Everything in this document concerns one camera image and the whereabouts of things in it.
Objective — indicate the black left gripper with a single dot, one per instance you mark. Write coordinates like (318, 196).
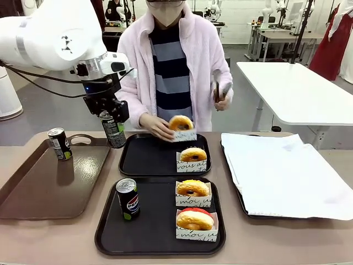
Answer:
(100, 94)

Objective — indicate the black Pepsi can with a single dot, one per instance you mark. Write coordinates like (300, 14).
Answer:
(128, 198)
(113, 133)
(60, 145)

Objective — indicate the white printed paper donut box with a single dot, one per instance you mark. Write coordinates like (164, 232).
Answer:
(184, 135)
(193, 201)

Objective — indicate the chocolate glazed donut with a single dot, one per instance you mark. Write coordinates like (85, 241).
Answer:
(190, 167)

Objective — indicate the pink iced donut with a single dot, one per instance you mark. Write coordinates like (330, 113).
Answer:
(194, 218)

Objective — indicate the red glazed donut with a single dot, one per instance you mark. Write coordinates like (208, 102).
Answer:
(195, 236)

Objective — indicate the person's left forearm pink sleeve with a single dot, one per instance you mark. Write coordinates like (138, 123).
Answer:
(224, 74)

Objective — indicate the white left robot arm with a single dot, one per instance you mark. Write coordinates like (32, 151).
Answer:
(55, 33)

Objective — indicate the person's right forearm pink sleeve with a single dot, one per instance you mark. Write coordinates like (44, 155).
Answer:
(129, 102)

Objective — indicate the person's right hand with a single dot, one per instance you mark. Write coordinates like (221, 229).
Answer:
(155, 127)

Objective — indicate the person's left hand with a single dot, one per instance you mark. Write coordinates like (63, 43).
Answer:
(223, 102)

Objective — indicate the small black serving tray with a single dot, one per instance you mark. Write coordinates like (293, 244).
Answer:
(149, 157)

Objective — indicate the person in pink fleece jacket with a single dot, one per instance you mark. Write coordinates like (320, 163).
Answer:
(171, 69)

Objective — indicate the grey lab desk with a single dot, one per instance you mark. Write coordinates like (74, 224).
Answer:
(111, 30)

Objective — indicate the brown plastic serving tray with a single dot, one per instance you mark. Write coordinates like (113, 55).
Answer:
(55, 187)

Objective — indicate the bystander in dark clothes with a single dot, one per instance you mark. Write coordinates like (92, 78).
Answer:
(100, 13)

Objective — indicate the bystander in black top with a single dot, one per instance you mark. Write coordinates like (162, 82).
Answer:
(112, 9)

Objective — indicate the beige face mask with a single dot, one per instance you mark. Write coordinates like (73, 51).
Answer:
(165, 13)

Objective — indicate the large black serving tray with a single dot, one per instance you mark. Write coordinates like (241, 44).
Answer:
(149, 232)

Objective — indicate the black stool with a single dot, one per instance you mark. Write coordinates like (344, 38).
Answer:
(227, 60)

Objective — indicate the small white background robot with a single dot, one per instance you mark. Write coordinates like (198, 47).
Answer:
(212, 9)

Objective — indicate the right tray with white paper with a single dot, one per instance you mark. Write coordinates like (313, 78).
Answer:
(275, 171)

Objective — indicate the black tray under paper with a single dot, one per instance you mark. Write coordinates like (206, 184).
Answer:
(262, 216)

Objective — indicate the tall white background robot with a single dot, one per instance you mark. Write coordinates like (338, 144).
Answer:
(268, 11)

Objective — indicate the white folding table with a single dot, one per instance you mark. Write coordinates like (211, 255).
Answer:
(298, 91)

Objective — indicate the beige lab desk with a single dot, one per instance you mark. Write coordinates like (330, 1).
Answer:
(289, 37)

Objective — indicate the black tripod pole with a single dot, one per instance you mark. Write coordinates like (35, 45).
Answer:
(300, 33)

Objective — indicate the figure in red dress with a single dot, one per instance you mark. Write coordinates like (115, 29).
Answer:
(331, 47)

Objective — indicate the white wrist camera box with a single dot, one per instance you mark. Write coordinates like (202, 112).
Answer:
(114, 64)

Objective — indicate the white cylindrical robot pedestal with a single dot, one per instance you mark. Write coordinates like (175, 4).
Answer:
(8, 94)

